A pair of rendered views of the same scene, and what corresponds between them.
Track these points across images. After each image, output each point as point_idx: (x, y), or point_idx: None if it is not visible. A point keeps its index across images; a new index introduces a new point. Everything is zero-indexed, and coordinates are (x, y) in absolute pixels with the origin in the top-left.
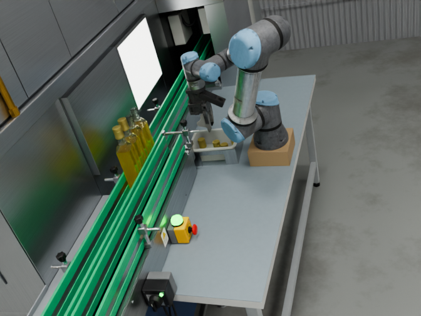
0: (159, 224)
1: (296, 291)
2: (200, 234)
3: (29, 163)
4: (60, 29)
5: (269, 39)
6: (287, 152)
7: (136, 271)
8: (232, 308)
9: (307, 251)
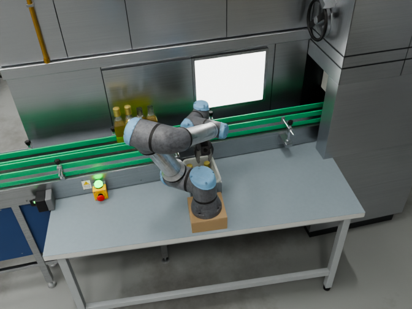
0: (84, 176)
1: (189, 306)
2: (105, 203)
3: (49, 89)
4: (129, 28)
5: (138, 139)
6: (191, 223)
7: (41, 181)
8: (162, 268)
9: (234, 303)
